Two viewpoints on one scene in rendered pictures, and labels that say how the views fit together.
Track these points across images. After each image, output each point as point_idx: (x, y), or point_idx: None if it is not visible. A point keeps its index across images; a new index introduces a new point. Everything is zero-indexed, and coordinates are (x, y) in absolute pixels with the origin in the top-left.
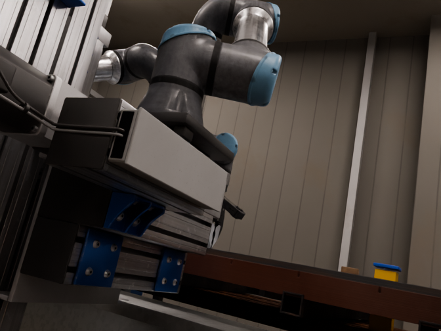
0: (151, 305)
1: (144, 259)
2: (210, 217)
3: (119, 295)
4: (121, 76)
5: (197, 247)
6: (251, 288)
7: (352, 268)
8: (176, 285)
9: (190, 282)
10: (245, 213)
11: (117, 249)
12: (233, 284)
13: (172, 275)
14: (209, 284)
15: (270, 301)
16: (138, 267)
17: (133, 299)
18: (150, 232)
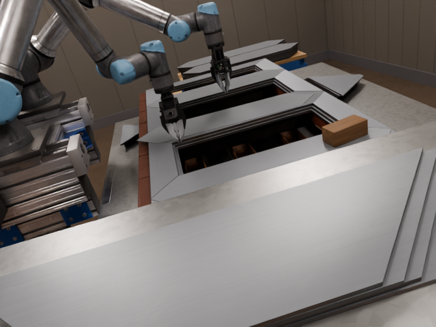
0: (114, 208)
1: (44, 218)
2: (73, 180)
3: (122, 189)
4: (85, 4)
5: (72, 202)
6: (307, 120)
7: (329, 131)
8: (88, 215)
9: (197, 154)
10: (176, 117)
11: (12, 227)
12: (268, 130)
13: (78, 213)
14: (224, 145)
15: None
16: (42, 223)
17: (122, 195)
18: (12, 221)
